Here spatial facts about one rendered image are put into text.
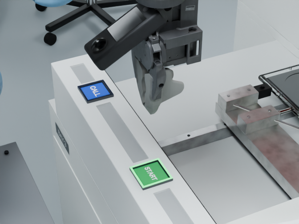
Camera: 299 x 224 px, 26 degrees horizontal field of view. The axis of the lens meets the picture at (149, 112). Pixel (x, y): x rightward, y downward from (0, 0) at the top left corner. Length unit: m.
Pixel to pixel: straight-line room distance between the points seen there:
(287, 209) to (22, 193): 0.45
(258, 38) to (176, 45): 0.92
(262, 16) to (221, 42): 1.51
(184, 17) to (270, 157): 0.45
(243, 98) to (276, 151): 0.15
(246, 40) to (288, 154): 0.66
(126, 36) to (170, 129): 0.55
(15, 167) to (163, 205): 0.30
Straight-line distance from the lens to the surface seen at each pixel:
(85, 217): 1.46
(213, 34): 3.34
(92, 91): 1.28
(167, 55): 0.93
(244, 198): 1.27
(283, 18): 1.69
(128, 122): 1.21
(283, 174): 1.24
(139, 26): 0.89
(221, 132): 1.38
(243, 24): 1.87
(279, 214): 1.05
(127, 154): 1.14
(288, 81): 1.45
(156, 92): 0.94
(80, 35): 3.33
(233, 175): 1.31
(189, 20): 0.93
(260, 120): 1.32
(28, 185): 1.17
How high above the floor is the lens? 1.72
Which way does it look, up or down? 38 degrees down
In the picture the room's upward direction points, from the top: straight up
